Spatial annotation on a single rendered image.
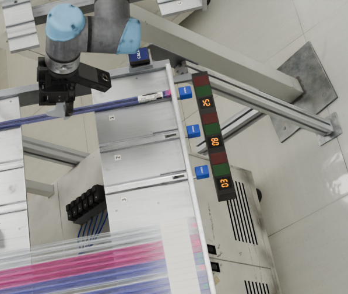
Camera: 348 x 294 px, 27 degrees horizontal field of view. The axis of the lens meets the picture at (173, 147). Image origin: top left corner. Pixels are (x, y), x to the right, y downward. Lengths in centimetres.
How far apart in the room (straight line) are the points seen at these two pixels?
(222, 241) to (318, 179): 39
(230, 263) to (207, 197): 21
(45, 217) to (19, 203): 60
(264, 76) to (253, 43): 40
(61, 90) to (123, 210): 30
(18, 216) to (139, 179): 28
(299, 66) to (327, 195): 46
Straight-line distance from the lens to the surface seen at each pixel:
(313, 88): 242
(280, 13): 265
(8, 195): 172
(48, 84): 165
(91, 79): 165
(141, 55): 179
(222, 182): 166
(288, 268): 235
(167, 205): 164
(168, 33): 204
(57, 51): 153
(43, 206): 231
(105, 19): 152
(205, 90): 179
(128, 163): 169
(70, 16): 149
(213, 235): 214
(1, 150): 178
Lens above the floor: 183
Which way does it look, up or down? 40 degrees down
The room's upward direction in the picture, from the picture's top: 73 degrees counter-clockwise
